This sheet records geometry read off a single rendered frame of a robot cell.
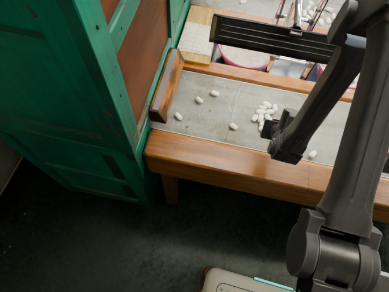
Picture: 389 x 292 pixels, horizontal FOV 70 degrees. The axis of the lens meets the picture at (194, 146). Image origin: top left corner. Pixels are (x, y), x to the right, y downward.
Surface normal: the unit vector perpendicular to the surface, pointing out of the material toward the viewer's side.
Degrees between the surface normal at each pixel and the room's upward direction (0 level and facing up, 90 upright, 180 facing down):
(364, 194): 28
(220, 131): 0
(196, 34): 0
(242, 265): 0
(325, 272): 37
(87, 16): 90
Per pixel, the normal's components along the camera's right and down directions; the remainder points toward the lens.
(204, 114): 0.04, -0.43
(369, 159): -0.06, 0.04
